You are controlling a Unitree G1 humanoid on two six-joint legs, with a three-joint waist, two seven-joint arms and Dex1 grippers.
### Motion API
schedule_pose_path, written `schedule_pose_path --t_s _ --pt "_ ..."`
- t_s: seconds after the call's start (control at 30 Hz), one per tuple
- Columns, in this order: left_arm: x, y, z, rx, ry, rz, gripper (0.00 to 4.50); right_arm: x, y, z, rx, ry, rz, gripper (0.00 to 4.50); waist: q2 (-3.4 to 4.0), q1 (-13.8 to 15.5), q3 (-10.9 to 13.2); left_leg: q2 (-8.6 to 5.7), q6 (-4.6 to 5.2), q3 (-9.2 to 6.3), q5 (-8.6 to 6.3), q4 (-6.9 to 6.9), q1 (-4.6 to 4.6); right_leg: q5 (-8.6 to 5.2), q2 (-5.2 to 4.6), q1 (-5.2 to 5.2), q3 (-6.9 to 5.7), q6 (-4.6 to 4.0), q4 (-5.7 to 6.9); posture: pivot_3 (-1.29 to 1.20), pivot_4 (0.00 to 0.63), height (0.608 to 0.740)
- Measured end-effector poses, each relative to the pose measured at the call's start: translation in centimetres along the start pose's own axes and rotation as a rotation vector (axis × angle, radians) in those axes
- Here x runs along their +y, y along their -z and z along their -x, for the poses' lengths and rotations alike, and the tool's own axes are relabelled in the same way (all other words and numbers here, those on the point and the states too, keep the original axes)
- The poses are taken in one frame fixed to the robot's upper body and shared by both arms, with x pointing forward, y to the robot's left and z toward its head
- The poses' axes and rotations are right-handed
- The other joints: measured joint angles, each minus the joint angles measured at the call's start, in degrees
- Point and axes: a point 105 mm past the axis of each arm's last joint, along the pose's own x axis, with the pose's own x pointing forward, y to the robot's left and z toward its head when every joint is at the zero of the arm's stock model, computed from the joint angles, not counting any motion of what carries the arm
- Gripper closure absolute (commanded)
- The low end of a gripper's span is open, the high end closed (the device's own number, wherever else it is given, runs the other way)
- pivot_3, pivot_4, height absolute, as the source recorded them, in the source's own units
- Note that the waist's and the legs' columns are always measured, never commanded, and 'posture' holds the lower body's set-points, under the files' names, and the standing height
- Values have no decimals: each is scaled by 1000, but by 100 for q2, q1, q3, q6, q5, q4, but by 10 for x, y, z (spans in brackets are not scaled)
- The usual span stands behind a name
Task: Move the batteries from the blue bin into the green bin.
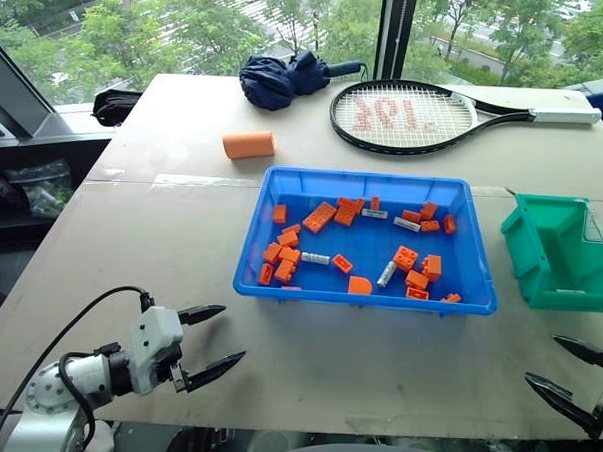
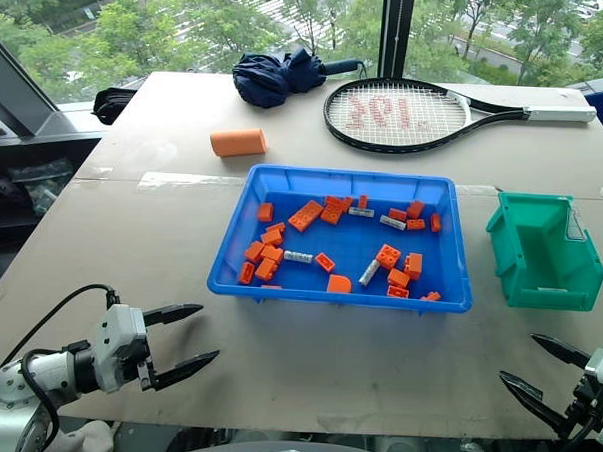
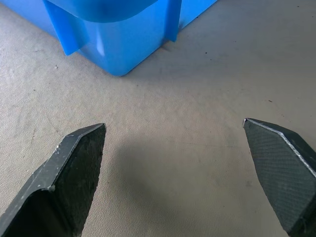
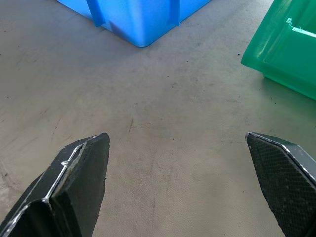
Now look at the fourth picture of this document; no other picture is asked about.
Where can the green plastic bin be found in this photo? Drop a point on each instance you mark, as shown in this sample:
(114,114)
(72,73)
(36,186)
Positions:
(286,54)

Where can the blue plastic bin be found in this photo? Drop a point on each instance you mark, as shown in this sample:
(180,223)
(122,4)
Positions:
(140,19)

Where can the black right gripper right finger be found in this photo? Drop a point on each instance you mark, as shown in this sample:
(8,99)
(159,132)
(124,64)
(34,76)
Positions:
(281,177)

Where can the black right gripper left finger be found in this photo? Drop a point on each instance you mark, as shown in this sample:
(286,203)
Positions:
(71,187)

